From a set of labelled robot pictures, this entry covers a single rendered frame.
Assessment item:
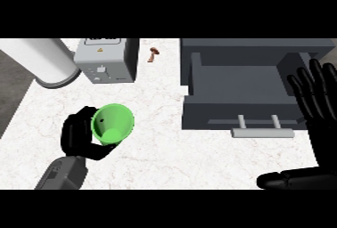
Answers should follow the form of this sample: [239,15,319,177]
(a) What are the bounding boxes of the pale grey drawer handle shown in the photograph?
[231,114,296,139]

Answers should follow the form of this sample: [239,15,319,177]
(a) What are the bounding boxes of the small brown wooden tool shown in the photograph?
[147,47,162,63]

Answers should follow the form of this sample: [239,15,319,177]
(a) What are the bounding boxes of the green cup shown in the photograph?
[91,102,137,146]

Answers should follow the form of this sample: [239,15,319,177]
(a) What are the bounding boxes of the dark grey open drawer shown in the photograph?
[181,52,320,131]

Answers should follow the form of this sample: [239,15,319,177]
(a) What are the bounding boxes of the grey toaster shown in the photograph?
[73,38,141,85]

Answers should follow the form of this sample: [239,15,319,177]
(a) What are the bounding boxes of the dark grey cabinet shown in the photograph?
[180,38,337,86]

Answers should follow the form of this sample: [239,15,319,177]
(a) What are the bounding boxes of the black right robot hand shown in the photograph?
[256,58,337,191]

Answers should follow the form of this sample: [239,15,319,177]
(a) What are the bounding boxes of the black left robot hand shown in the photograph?
[60,105,120,162]

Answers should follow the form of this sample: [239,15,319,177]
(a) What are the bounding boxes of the white cylinder appliance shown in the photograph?
[0,38,83,90]

